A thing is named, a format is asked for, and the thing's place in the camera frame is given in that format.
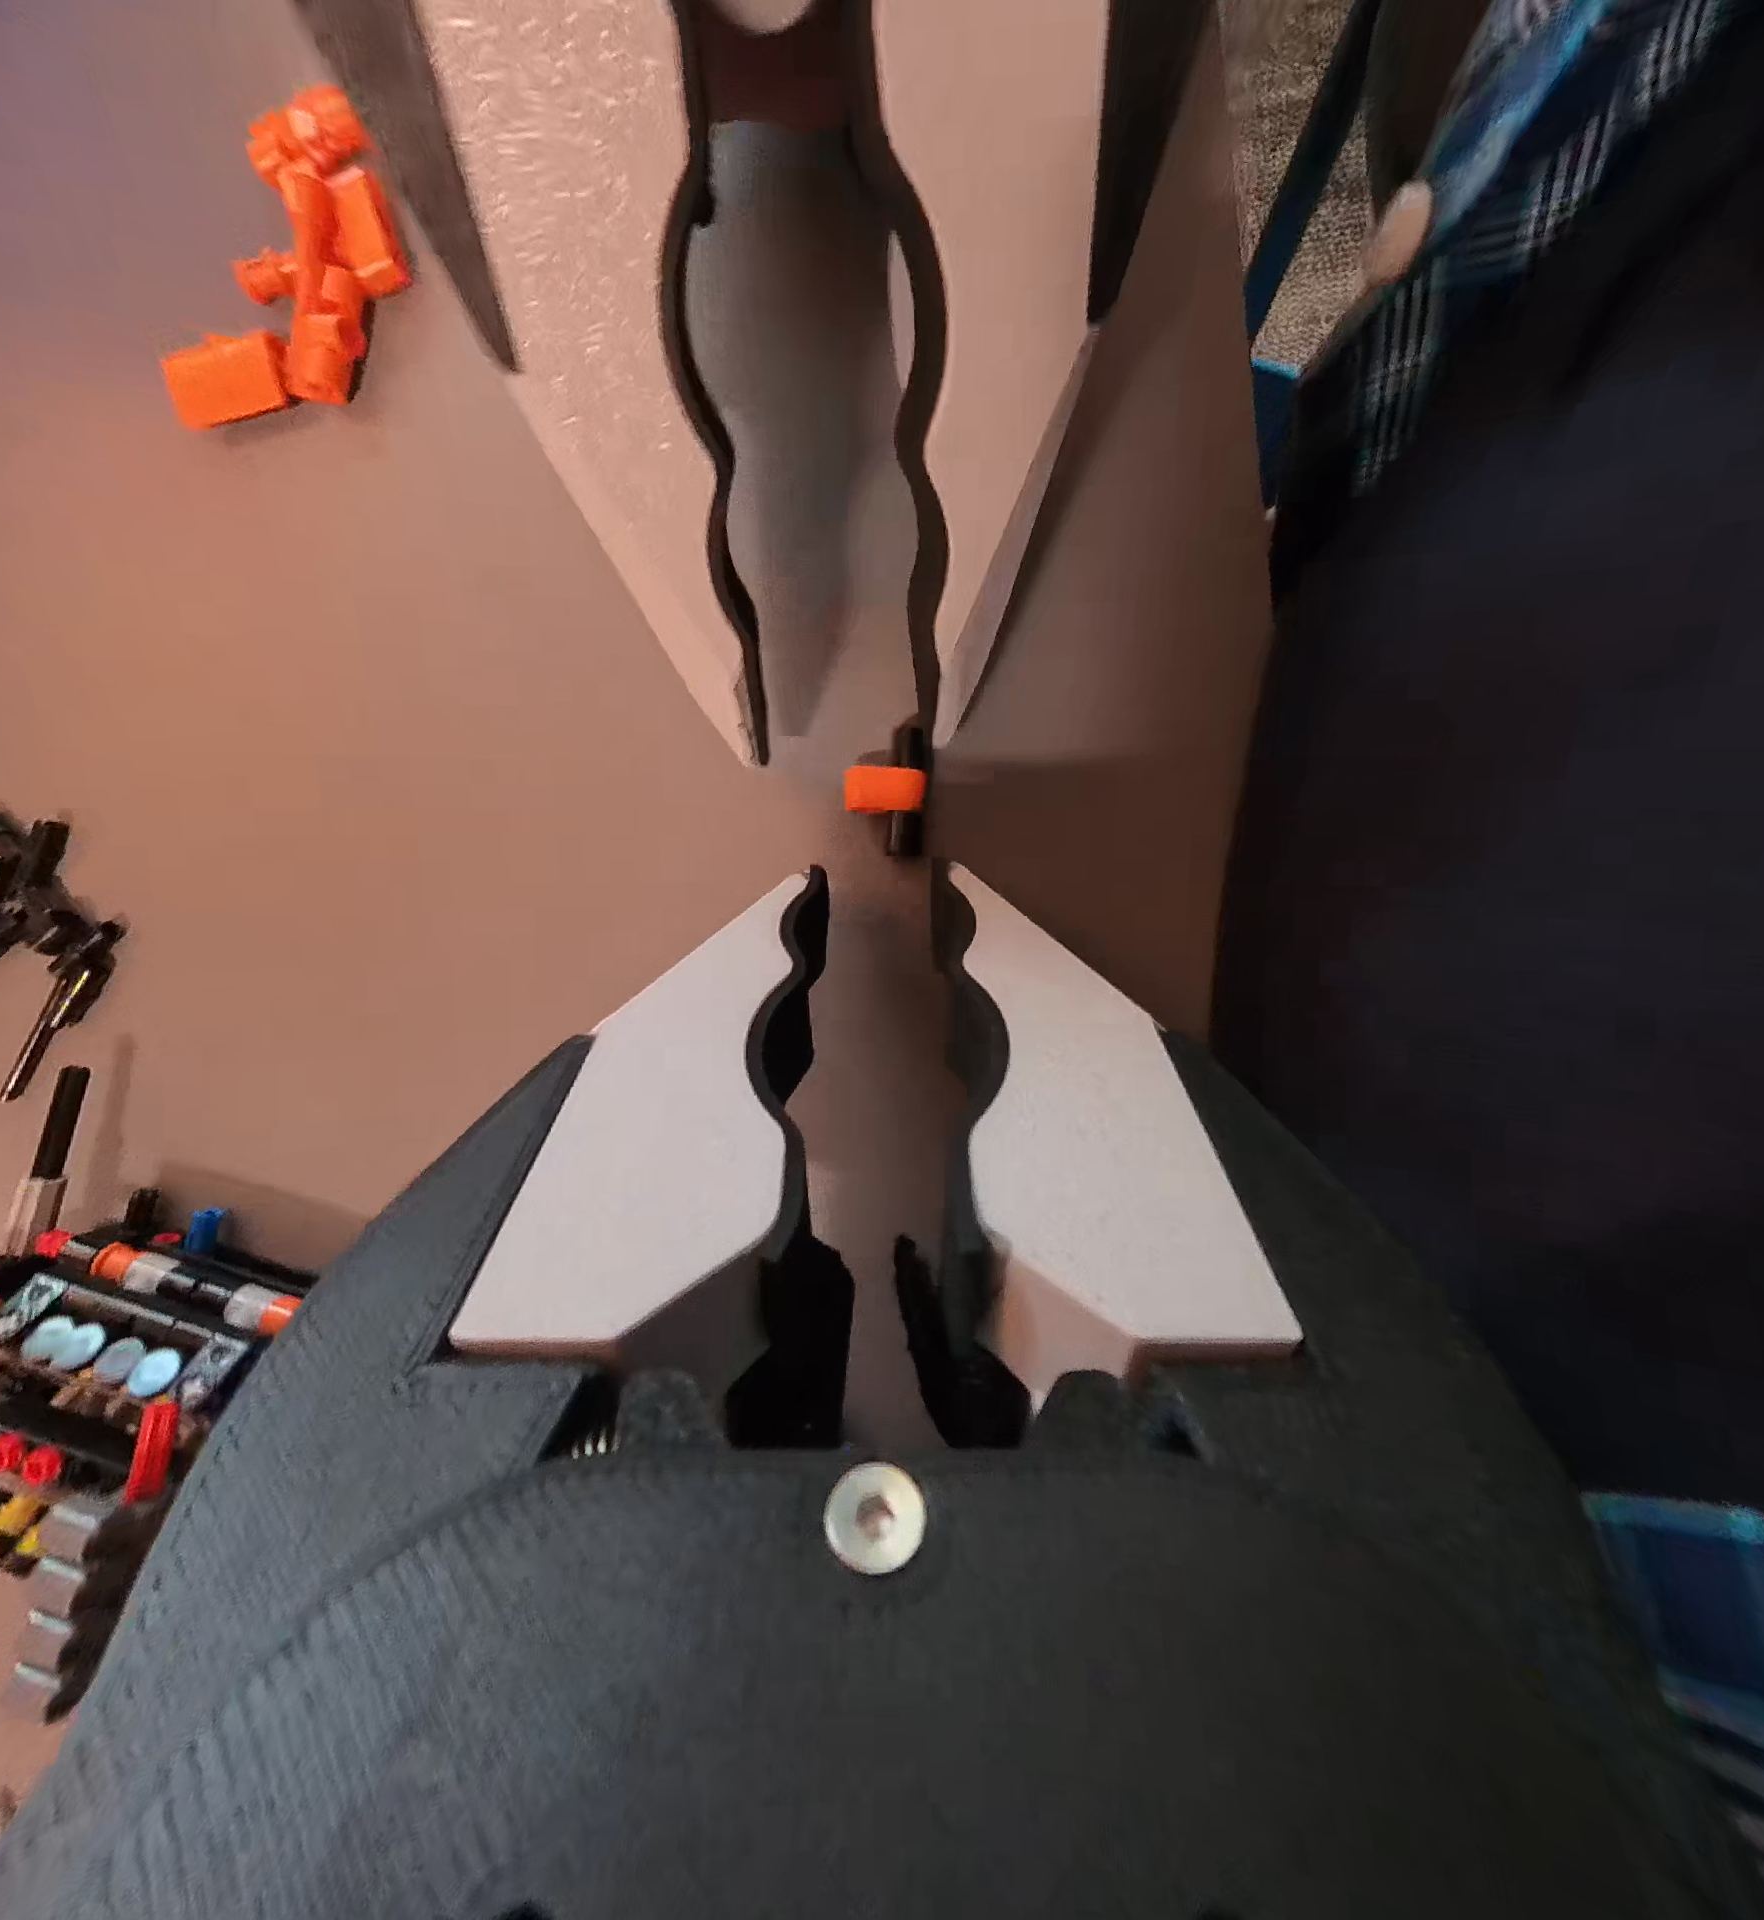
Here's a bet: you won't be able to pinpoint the pile of orange lego pieces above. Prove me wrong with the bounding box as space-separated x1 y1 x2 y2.
160 83 418 433

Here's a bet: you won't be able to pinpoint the multicoloured lego model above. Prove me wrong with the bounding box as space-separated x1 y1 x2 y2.
0 1186 318 1726

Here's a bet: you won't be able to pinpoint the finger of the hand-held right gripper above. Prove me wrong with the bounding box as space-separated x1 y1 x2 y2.
418 0 774 771
867 0 1112 754

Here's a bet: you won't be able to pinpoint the dark trousers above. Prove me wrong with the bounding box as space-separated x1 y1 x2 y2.
1209 135 1764 1520

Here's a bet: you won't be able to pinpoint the black grey lego rod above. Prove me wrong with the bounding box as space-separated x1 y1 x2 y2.
2 1062 92 1257

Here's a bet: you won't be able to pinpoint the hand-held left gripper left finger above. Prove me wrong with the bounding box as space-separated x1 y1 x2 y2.
447 862 856 1400

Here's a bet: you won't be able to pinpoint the small orange lego piece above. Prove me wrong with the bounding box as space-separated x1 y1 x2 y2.
841 725 933 861

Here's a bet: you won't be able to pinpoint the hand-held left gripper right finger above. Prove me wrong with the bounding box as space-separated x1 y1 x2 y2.
893 861 1306 1415

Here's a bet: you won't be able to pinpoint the blue plaid shirt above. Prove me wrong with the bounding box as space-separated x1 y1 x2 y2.
1242 0 1764 1920

